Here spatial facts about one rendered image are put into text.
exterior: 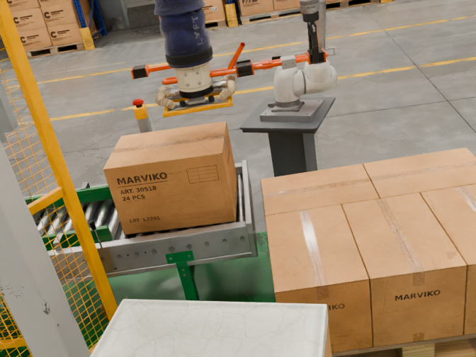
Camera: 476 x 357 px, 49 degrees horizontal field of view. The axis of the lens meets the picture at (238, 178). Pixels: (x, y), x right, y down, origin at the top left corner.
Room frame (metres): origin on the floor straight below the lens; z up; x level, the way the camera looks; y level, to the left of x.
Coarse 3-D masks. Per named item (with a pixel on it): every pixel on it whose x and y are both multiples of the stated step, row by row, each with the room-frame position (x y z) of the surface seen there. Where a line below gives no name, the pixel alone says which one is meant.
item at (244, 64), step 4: (244, 60) 2.51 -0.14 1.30; (248, 60) 2.50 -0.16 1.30; (236, 64) 2.45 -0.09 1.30; (240, 64) 2.47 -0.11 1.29; (244, 64) 2.46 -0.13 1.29; (248, 64) 2.45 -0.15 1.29; (252, 64) 2.42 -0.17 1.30; (236, 68) 2.43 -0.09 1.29; (240, 68) 2.42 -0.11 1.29; (244, 68) 2.42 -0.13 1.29; (248, 68) 2.41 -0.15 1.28; (252, 68) 2.42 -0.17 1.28; (240, 72) 2.42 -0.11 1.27; (244, 72) 2.42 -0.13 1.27; (248, 72) 2.41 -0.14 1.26; (252, 72) 2.42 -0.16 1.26; (240, 76) 2.42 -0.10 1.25
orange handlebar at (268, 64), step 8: (296, 56) 2.47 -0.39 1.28; (304, 56) 2.46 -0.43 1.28; (256, 64) 2.47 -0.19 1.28; (264, 64) 2.43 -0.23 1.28; (272, 64) 2.43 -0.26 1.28; (280, 64) 2.43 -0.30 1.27; (216, 72) 2.45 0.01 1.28; (224, 72) 2.44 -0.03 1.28; (232, 72) 2.44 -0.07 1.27; (168, 80) 2.46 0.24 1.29; (176, 80) 2.45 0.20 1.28
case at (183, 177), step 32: (192, 128) 2.63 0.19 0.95; (224, 128) 2.55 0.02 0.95; (128, 160) 2.37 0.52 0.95; (160, 160) 2.30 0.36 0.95; (192, 160) 2.27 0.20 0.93; (224, 160) 2.26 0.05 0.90; (128, 192) 2.31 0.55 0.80; (160, 192) 2.29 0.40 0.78; (192, 192) 2.27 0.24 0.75; (224, 192) 2.26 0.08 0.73; (128, 224) 2.32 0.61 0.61; (160, 224) 2.30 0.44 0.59; (192, 224) 2.28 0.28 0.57
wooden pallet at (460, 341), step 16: (464, 336) 1.62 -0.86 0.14; (336, 352) 1.66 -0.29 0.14; (352, 352) 1.65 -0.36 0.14; (368, 352) 1.73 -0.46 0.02; (384, 352) 1.71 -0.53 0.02; (400, 352) 1.66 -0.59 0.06; (416, 352) 1.63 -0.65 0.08; (432, 352) 1.62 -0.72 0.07; (448, 352) 1.65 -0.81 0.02; (464, 352) 1.63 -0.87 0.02
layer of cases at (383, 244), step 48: (288, 192) 2.45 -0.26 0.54; (336, 192) 2.36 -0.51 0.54; (384, 192) 2.27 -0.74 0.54; (432, 192) 2.19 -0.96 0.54; (288, 240) 2.01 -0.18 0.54; (336, 240) 1.94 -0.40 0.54; (384, 240) 1.88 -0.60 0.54; (432, 240) 1.81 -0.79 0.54; (288, 288) 1.68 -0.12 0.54; (336, 288) 1.65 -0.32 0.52; (384, 288) 1.64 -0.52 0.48; (432, 288) 1.63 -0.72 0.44; (336, 336) 1.65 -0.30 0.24; (384, 336) 1.64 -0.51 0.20; (432, 336) 1.63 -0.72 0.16
